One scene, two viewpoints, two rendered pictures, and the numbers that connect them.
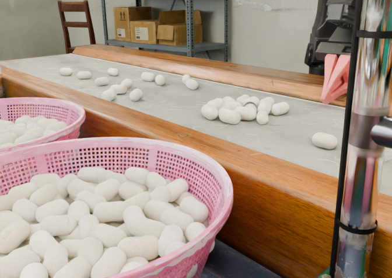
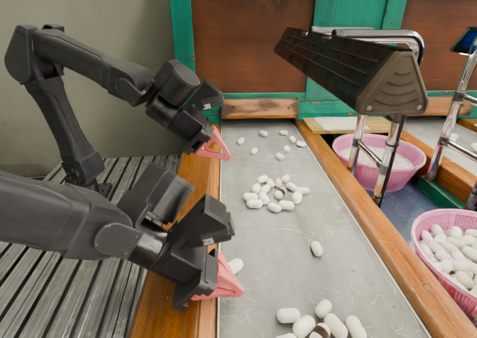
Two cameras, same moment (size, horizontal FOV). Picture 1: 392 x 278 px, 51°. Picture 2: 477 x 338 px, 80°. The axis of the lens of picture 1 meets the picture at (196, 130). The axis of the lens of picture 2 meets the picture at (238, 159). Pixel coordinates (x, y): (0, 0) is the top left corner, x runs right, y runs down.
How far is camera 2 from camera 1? 0.91 m
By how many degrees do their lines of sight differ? 122
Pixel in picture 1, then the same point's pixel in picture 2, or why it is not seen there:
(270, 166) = (384, 229)
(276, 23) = not seen: outside the picture
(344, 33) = (192, 251)
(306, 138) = (314, 267)
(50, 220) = not seen: outside the picture
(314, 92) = (206, 327)
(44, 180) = not seen: outside the picture
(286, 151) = (343, 260)
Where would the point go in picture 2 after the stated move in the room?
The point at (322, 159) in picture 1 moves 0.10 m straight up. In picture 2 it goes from (330, 243) to (338, 202)
